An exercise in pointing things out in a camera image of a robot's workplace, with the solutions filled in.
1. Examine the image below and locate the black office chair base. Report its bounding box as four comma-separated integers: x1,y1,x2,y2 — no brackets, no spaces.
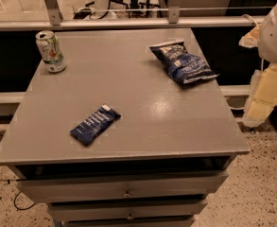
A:
84,0,163,19

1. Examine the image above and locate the middle grey drawer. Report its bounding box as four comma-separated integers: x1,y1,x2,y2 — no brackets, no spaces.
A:
48,199,207,221

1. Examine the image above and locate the yellow foam padding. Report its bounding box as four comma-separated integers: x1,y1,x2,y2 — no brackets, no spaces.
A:
242,63,277,128

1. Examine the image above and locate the black floor cable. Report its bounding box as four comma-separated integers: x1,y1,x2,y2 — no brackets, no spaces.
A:
0,131,37,212

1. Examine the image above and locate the green white soda can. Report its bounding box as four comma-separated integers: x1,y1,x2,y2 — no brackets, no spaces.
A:
35,30,66,73

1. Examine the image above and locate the small blue snack packet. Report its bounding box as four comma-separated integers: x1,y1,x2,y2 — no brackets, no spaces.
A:
70,104,121,145

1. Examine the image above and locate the grey metal railing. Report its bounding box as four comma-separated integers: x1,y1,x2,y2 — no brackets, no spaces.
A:
0,0,264,31

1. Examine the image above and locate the grey drawer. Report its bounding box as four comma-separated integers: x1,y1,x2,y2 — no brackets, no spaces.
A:
48,199,207,221
17,170,228,203
65,217,195,227

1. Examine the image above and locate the bottom grey drawer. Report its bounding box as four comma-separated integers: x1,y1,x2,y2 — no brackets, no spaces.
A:
65,217,195,227

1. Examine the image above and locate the blue chip bag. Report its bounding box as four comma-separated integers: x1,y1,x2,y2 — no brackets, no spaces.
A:
149,40,217,84

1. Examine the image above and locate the grey drawer cabinet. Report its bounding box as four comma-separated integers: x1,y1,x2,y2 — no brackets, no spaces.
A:
0,27,251,227

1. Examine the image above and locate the top grey drawer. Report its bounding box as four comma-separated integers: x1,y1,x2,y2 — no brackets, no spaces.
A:
17,170,228,203

